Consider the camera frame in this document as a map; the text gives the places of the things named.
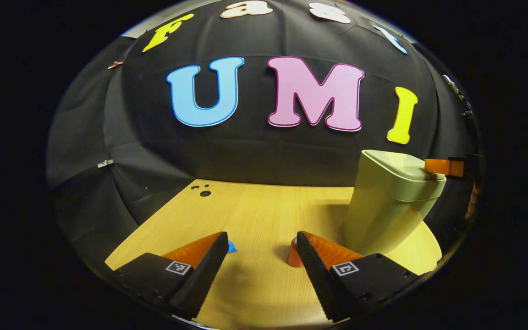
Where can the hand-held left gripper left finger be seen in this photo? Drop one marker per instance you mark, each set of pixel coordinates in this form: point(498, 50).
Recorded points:
point(204, 275)

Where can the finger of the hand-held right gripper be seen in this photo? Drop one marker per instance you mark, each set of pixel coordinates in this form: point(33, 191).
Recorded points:
point(447, 167)

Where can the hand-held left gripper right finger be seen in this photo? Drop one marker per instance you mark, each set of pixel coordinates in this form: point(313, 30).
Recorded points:
point(316, 279)

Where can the orange pop can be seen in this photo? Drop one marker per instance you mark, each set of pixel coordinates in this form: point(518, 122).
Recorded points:
point(292, 257)

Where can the blue paper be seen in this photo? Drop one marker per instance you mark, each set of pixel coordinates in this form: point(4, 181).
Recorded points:
point(232, 247)

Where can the pale green desktop garbage bin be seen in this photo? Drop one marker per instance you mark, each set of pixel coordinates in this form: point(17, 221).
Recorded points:
point(383, 211)

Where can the wooden desktop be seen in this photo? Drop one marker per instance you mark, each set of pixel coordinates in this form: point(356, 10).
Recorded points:
point(264, 215)

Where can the black backdrop cloth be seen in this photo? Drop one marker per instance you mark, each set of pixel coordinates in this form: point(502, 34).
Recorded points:
point(255, 151)

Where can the silver cloth clip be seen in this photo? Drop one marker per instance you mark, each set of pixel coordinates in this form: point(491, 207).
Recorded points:
point(105, 163)

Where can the red cloth clip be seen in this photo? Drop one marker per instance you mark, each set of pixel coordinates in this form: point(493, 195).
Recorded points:
point(115, 64)

